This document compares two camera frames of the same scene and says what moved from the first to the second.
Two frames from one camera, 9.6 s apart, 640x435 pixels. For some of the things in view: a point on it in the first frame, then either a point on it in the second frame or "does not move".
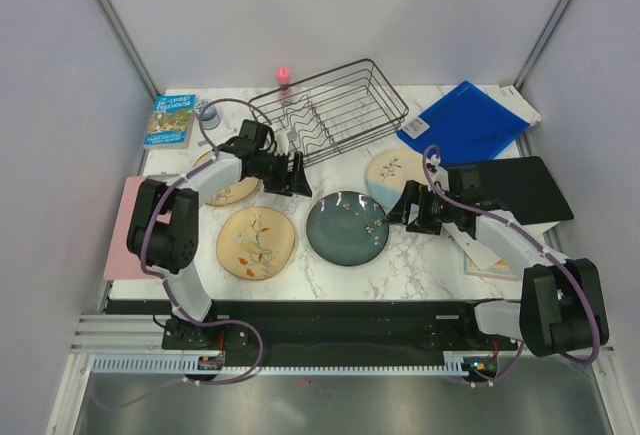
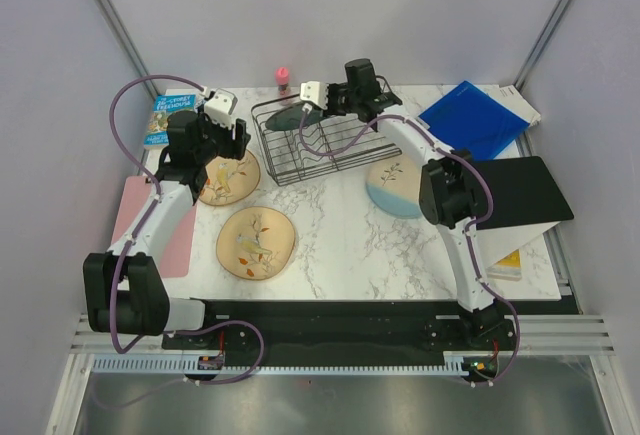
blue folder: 466,124 does not move
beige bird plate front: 255,242 does not move
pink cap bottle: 283,79 does not move
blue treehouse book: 171,121 does not move
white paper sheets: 512,100 does not move
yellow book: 500,269 does not move
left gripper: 289,186 → 233,148
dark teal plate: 346,228 → 291,119
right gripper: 400,212 → 331,89
